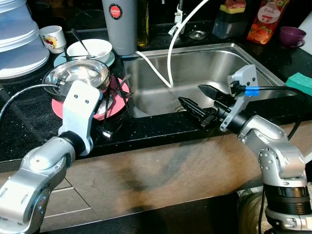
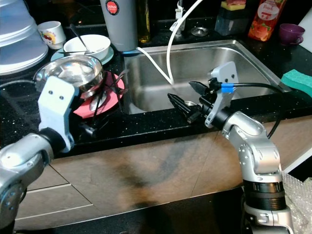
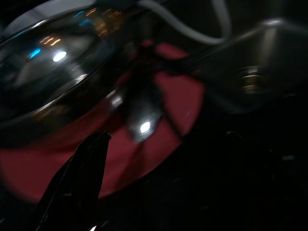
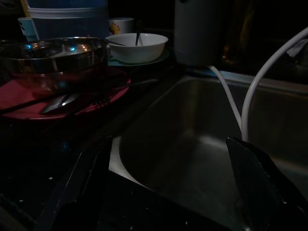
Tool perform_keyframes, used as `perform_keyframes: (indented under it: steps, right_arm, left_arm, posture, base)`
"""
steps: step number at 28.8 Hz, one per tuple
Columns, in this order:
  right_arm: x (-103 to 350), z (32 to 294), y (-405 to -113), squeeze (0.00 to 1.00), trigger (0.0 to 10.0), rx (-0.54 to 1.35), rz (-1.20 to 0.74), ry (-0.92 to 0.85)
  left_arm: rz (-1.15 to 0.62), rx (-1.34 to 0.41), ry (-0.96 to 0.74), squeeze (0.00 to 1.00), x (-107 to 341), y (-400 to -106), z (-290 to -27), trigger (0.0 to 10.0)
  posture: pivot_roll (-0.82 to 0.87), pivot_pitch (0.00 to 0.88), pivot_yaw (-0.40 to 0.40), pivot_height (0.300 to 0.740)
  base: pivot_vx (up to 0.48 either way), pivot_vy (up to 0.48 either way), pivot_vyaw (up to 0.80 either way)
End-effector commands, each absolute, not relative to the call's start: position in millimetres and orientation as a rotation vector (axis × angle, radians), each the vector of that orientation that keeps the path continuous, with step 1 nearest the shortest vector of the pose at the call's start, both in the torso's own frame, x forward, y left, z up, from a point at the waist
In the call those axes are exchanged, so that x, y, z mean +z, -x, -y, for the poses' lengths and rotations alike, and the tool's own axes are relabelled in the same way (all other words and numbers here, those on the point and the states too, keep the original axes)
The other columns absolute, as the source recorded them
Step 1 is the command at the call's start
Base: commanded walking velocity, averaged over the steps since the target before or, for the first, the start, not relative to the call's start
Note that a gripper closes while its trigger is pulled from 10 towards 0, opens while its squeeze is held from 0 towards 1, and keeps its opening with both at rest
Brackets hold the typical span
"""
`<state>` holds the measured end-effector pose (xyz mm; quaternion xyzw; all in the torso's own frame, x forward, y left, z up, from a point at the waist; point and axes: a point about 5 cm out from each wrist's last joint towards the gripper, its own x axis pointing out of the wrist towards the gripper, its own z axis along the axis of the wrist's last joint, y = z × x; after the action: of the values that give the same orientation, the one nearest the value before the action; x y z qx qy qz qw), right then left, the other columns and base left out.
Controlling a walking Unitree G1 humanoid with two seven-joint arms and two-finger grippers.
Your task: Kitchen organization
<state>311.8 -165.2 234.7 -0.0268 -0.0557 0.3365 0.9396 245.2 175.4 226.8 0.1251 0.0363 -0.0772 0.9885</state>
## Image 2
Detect glass oil bottle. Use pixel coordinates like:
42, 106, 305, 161
137, 0, 151, 44

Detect round steel countertop fitting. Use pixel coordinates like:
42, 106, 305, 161
191, 27, 209, 38

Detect white mug with fruit print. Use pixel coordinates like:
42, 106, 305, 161
37, 21, 66, 50

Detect red juice carton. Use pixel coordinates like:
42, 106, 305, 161
248, 0, 288, 42

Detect grey jug with round label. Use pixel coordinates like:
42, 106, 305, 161
100, 0, 138, 52

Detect brown kitchen cabinet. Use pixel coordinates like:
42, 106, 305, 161
0, 115, 312, 230

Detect green sponge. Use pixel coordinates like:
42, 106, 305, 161
281, 69, 312, 98

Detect teal saucer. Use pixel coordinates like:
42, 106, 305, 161
53, 45, 115, 64

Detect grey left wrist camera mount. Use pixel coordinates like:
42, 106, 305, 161
38, 76, 79, 153

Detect white appliance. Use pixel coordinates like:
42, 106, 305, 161
297, 9, 312, 49

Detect dark thin cutlery stick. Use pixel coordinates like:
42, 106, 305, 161
106, 76, 126, 99

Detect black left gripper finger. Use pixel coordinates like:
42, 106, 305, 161
97, 70, 130, 118

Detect yellow and pink sponge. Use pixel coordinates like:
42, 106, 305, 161
220, 0, 247, 11

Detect stainless steel sink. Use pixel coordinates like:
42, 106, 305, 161
123, 40, 293, 115

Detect metal faucet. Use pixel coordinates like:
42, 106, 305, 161
170, 0, 188, 34

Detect stainless steel bowl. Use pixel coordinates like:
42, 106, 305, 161
34, 55, 111, 99

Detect pink plate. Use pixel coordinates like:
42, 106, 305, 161
72, 70, 126, 119

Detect purple cup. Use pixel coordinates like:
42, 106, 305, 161
279, 23, 306, 46

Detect dark handled spoon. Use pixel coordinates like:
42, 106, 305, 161
69, 23, 92, 54

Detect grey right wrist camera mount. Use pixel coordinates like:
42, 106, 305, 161
205, 61, 239, 128

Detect white hose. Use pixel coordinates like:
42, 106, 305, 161
136, 0, 204, 84

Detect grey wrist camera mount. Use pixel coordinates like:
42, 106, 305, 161
205, 61, 239, 128
38, 76, 79, 153

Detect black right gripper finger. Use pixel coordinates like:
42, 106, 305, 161
168, 94, 198, 123
189, 81, 213, 98

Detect black sponge holder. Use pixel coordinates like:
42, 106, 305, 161
214, 4, 254, 37

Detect white ceramic bowl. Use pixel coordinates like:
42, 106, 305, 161
63, 34, 111, 60

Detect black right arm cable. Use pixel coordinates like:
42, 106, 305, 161
214, 80, 291, 139

